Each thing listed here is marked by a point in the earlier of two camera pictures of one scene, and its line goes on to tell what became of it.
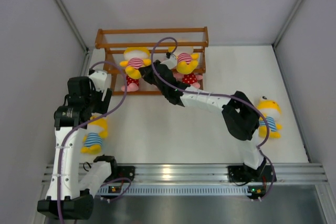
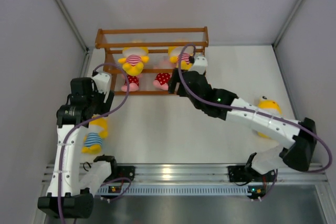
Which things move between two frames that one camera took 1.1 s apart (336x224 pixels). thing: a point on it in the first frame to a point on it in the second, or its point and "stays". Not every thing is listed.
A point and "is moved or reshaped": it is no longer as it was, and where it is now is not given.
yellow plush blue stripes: [97, 130] stays
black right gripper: [146, 73] to [175, 80]
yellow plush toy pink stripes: [135, 58] is moved or reshaped
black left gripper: [104, 103] stays
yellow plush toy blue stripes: [268, 121] stays
